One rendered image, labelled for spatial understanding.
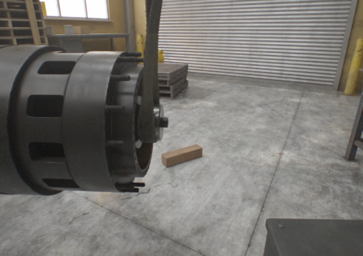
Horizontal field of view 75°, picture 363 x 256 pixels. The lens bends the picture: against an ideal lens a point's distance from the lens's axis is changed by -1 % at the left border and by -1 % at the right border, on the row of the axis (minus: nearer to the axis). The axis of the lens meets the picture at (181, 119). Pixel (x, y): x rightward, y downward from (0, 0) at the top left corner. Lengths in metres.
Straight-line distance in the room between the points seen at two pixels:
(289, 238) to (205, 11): 6.17
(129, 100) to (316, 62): 5.40
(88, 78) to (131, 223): 1.17
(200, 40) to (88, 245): 5.62
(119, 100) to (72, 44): 4.92
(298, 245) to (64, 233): 1.50
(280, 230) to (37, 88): 0.70
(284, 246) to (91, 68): 0.65
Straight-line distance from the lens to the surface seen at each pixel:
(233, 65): 6.20
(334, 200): 2.17
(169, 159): 2.20
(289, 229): 0.51
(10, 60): 0.90
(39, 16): 4.60
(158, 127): 0.84
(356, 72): 5.62
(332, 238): 0.53
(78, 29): 6.05
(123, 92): 0.75
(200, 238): 1.61
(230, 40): 6.20
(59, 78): 0.78
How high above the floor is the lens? 1.18
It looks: 21 degrees down
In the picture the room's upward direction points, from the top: straight up
